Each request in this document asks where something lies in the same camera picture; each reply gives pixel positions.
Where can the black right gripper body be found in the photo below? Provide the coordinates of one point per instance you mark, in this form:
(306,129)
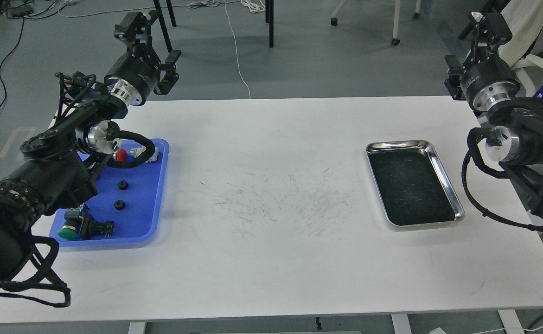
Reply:
(487,83)

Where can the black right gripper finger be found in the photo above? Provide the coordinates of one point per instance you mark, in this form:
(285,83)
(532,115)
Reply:
(453,81)
(491,32)

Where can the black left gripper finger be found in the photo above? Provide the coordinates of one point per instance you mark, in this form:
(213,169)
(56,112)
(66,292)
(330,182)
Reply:
(171,77)
(135,32)

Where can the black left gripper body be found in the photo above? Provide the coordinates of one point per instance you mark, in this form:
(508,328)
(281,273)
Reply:
(137,73)

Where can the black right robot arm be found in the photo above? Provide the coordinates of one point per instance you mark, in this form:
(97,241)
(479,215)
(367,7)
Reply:
(513,147)

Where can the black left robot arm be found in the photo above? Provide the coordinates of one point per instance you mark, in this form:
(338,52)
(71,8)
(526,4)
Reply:
(63,162)

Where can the beige cloth on chair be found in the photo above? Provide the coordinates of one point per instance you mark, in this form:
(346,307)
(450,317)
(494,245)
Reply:
(525,20)

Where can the steel tray with black mat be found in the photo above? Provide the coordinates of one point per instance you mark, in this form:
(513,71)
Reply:
(413,186)

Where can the blue plastic tray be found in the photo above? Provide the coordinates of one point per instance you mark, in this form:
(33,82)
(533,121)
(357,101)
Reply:
(136,223)

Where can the black table legs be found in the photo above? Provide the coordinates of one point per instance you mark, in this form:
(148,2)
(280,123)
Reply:
(249,21)

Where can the red push button switch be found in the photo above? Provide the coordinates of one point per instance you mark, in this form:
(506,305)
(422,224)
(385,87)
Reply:
(120,155)

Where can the black switch contact block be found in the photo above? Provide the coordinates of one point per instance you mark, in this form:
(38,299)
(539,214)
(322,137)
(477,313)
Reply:
(91,227)

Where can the green push button switch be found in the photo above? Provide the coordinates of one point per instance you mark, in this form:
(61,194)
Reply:
(71,228)

